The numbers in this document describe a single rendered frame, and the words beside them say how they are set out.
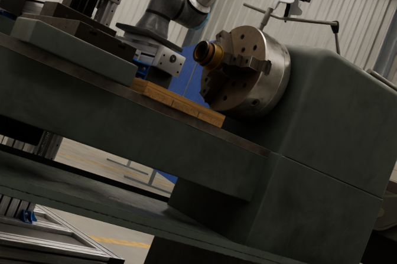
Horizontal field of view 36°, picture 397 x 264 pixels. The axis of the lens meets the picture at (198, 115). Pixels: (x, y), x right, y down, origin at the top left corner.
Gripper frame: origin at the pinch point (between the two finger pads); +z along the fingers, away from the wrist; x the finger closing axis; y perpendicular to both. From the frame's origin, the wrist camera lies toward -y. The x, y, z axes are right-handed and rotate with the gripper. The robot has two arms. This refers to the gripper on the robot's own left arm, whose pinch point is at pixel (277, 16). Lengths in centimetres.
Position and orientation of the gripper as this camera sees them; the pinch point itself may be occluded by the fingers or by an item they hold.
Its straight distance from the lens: 212.3
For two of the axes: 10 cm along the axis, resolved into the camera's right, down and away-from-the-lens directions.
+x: 3.9, 1.5, 9.1
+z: -4.2, 9.1, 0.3
